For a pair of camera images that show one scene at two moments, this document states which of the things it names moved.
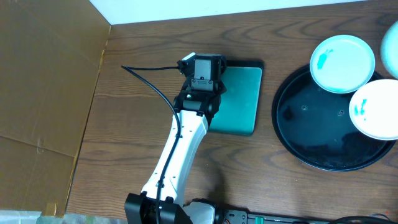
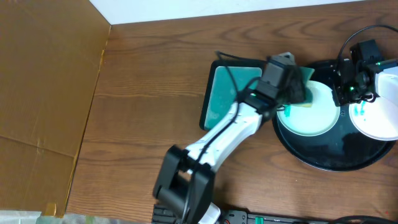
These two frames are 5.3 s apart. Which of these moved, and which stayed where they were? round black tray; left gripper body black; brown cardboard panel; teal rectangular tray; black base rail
Moved: left gripper body black
Stayed: teal rectangular tray; black base rail; round black tray; brown cardboard panel
